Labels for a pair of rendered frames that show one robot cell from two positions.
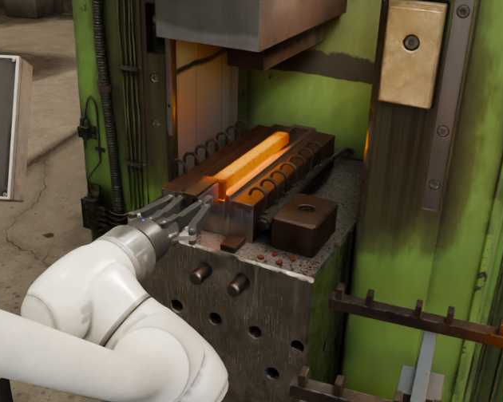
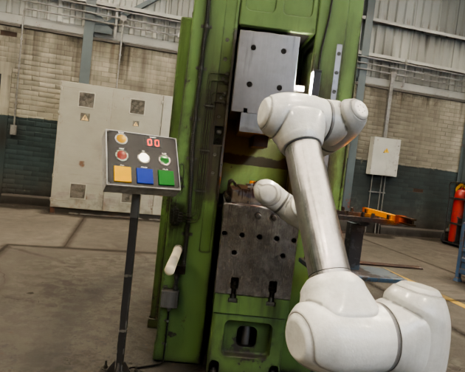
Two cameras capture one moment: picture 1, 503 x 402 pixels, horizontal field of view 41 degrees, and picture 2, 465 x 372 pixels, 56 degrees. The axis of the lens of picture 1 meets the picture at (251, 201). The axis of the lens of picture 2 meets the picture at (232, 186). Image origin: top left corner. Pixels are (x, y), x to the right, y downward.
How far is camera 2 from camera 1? 1.49 m
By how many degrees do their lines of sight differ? 36
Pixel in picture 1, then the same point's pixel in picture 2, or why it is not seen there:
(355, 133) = not seen: hidden behind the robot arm
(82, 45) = (181, 142)
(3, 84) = (172, 147)
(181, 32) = (249, 129)
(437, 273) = not seen: hidden behind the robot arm
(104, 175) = (181, 198)
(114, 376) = not seen: hidden behind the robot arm
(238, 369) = (267, 258)
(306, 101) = (246, 176)
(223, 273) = (265, 215)
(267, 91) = (229, 173)
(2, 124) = (173, 162)
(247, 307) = (274, 228)
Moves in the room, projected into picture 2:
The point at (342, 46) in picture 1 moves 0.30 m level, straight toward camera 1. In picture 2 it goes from (261, 154) to (284, 156)
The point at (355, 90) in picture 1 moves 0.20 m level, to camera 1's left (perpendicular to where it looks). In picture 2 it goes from (266, 170) to (238, 167)
